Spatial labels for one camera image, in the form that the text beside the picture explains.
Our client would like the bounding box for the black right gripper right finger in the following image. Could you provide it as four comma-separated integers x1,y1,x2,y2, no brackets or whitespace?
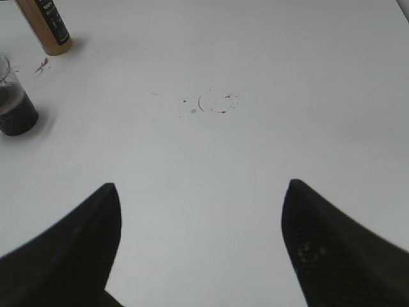
281,179,408,306

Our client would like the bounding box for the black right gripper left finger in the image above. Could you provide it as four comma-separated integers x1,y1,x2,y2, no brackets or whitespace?
1,183,122,306

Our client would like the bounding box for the transparent plastic cup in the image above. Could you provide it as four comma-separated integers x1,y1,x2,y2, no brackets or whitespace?
1,55,39,136

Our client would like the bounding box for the orange juice bottle white cap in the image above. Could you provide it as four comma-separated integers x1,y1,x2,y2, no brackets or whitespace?
16,0,72,56

